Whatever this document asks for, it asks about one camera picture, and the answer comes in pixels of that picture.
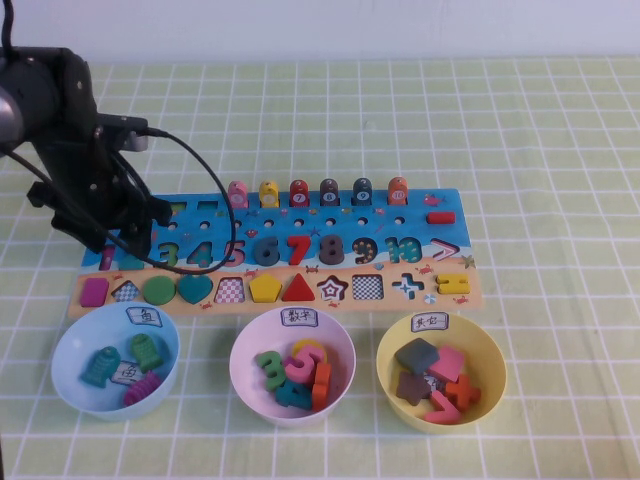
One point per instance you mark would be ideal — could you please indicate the red minus sign piece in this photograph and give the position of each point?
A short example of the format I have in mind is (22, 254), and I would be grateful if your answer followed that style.
(441, 218)

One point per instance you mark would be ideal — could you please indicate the red numbered fish peg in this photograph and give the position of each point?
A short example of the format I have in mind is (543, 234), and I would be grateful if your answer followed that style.
(299, 195)

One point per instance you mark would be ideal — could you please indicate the green number three piece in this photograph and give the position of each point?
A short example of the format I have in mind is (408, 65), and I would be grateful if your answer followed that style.
(270, 372)

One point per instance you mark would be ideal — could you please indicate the pink trapezoid piece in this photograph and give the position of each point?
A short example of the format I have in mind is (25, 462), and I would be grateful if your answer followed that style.
(450, 364)

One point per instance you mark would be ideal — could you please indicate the orange number piece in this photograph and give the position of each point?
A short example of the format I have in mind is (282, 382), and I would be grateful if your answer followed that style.
(322, 382)

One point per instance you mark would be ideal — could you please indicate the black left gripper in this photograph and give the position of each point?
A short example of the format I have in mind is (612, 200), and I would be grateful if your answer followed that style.
(85, 175)

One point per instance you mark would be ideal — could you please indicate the teal heart piece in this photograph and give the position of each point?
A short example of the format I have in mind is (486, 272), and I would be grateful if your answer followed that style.
(195, 289)

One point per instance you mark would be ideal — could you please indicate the brown star piece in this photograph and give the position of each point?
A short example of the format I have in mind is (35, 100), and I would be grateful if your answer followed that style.
(412, 389)

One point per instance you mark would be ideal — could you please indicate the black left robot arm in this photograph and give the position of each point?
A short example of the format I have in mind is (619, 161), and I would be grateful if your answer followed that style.
(30, 90)

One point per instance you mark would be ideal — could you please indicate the teal number four piece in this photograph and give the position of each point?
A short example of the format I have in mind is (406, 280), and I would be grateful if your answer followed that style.
(295, 396)

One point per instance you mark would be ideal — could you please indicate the teal wooden fish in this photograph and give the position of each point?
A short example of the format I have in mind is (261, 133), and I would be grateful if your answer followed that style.
(101, 367)

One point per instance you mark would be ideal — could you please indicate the dark grey number six piece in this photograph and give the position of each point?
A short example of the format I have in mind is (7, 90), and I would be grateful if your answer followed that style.
(266, 257)

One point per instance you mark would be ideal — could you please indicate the yellow pentagon piece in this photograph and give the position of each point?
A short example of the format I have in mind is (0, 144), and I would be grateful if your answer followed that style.
(266, 290)

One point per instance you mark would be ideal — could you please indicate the light blue bowl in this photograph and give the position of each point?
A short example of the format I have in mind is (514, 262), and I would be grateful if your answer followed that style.
(75, 380)

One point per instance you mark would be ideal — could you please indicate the magenta rectangle piece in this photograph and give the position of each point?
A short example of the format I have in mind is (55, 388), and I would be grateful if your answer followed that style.
(94, 292)

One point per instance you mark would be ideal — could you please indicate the pink bowl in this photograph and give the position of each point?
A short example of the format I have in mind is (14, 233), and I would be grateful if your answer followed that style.
(250, 395)

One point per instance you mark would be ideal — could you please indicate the dark grey square piece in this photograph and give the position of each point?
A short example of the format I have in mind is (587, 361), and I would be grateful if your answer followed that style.
(416, 355)

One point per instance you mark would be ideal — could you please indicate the magenta wooden fish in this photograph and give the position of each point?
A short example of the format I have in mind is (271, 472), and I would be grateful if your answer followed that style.
(142, 389)

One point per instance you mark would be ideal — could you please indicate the yellow bowl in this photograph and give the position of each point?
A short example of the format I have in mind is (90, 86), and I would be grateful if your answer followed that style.
(490, 390)

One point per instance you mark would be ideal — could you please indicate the yellow equals sign piece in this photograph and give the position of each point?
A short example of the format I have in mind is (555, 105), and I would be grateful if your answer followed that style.
(452, 279)

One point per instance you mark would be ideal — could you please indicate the orange numbered fish peg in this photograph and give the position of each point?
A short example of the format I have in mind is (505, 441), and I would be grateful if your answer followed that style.
(398, 192)

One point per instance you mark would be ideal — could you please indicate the paper label number characters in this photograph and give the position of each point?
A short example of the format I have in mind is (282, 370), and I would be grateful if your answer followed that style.
(299, 318)

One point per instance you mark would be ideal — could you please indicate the loose paper label fish character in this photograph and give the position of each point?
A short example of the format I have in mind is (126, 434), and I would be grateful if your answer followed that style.
(125, 374)

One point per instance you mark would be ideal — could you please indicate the teal number two piece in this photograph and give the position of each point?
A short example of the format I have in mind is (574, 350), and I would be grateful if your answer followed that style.
(129, 261)

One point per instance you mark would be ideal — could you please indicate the yellow numbered fish peg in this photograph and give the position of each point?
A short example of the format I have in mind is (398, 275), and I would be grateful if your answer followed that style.
(269, 196)

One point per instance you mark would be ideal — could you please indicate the yellow number piece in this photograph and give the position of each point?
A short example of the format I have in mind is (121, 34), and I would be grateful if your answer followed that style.
(312, 344)

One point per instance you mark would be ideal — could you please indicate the red number seven piece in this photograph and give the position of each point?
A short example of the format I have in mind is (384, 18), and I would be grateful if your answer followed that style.
(301, 242)

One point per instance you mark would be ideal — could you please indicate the small loose paper label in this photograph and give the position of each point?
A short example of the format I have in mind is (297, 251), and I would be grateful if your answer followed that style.
(434, 384)

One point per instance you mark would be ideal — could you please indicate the dark grey numbered fish peg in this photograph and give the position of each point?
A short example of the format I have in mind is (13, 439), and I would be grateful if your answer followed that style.
(362, 193)

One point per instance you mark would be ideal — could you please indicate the brown number eight piece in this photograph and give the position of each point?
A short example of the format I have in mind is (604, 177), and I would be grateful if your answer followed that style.
(331, 256)

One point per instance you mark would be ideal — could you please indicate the orange plus sign piece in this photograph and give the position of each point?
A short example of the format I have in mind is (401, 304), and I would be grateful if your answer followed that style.
(462, 391)

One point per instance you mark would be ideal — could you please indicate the green wooden fish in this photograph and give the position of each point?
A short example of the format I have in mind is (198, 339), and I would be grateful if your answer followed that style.
(146, 352)

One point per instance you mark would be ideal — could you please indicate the pink numbered fish peg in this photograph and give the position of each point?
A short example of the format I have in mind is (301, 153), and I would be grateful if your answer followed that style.
(238, 196)

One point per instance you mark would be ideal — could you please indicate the green circle piece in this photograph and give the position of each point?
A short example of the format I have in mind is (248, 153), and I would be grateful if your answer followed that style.
(160, 290)

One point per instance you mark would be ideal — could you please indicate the blue wooden puzzle board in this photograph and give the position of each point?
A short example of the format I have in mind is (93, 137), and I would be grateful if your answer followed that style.
(345, 231)

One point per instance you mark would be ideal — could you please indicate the red triangle piece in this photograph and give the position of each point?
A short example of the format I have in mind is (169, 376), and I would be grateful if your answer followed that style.
(298, 291)

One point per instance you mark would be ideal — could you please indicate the brown numbered fish peg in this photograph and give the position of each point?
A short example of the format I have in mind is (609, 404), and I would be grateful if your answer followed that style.
(330, 194)

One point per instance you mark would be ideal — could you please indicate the pink greater-than sign piece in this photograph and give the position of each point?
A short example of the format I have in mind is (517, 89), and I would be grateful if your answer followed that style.
(442, 407)

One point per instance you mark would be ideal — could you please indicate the pink number five piece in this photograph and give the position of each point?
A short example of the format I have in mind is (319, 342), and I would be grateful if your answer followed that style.
(302, 369)

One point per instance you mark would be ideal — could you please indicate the green grid tablecloth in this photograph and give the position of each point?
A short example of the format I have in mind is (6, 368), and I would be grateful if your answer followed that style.
(500, 150)

